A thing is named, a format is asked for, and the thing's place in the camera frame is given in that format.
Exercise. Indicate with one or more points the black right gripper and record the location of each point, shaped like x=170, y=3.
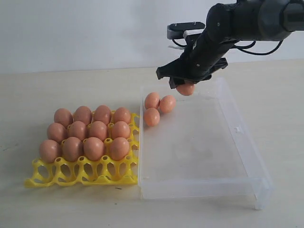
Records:
x=209, y=48

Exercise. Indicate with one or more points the brown egg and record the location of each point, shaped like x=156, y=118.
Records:
x=102, y=114
x=122, y=114
x=78, y=129
x=63, y=117
x=94, y=148
x=186, y=89
x=120, y=129
x=83, y=114
x=167, y=104
x=152, y=100
x=57, y=132
x=72, y=149
x=119, y=148
x=99, y=130
x=49, y=150
x=151, y=117

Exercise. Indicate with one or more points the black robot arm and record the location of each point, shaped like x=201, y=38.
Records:
x=228, y=26

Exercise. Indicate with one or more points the clear plastic container box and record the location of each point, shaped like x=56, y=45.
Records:
x=200, y=149

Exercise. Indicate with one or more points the yellow plastic egg tray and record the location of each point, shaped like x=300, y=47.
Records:
x=105, y=171

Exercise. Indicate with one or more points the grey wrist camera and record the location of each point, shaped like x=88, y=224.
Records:
x=177, y=31

